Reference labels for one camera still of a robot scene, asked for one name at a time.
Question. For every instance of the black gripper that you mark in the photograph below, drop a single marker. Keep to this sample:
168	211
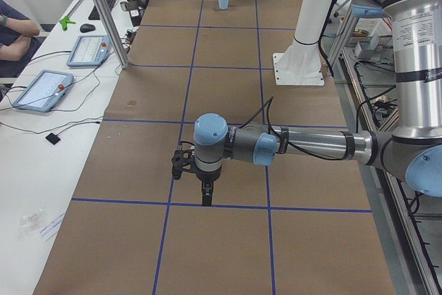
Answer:
206	177

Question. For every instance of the light blue plastic cup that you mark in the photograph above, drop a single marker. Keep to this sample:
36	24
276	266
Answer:
223	4

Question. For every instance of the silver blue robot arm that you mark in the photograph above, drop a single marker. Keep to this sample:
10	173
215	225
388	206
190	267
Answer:
411	152

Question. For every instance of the small black square pad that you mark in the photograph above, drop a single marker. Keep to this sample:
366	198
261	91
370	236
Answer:
53	138

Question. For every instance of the clear plastic bag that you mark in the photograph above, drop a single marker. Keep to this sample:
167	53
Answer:
31	222

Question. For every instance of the far blue teach pendant tablet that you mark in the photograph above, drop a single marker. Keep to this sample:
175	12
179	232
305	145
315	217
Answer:
89	51

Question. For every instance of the blue teach pendant tablet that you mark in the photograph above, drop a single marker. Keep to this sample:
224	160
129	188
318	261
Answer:
89	51
45	91

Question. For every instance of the near blue teach pendant tablet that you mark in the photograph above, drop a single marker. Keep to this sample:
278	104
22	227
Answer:
45	91

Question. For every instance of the black computer mouse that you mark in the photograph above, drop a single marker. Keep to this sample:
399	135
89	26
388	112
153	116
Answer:
87	27

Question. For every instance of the green plastic clamp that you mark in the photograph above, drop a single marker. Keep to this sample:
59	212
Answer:
65	22

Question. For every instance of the seated person in blue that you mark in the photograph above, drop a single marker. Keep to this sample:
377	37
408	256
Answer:
18	40

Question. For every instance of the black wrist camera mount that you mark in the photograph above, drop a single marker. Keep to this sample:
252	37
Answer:
183	160

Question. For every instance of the aluminium frame post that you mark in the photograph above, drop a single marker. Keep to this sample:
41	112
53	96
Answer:
111	29

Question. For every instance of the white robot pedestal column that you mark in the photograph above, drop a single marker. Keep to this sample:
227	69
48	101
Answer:
300	64

